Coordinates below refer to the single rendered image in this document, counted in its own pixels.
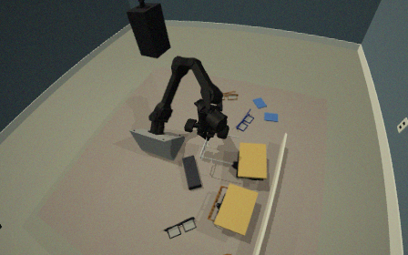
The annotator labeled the blue flat rectangular pad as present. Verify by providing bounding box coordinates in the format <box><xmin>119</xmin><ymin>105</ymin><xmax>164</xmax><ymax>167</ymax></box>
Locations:
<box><xmin>264</xmin><ymin>112</ymin><xmax>278</xmax><ymax>122</ymax></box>
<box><xmin>252</xmin><ymin>98</ymin><xmax>266</xmax><ymax>108</ymax></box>

